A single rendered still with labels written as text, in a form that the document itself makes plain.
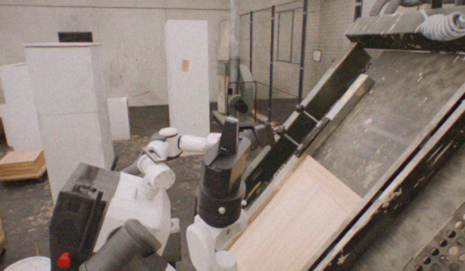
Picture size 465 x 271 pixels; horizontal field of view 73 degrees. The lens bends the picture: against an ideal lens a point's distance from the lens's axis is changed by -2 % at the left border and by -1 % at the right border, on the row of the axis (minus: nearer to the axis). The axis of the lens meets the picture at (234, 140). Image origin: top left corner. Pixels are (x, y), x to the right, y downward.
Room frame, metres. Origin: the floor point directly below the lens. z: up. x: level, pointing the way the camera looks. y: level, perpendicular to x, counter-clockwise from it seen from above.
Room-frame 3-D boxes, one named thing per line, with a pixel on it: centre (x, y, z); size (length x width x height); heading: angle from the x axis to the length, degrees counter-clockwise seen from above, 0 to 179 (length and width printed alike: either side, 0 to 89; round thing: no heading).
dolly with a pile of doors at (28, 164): (3.92, 2.82, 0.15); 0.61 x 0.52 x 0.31; 15
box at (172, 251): (1.31, 0.32, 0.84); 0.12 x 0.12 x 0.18; 11
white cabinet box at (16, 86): (4.82, 3.04, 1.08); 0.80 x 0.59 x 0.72; 15
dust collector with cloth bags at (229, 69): (6.86, 0.02, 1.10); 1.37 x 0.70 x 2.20; 15
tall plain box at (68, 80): (3.43, 1.75, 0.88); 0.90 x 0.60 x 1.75; 15
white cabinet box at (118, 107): (5.82, 2.30, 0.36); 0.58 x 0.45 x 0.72; 105
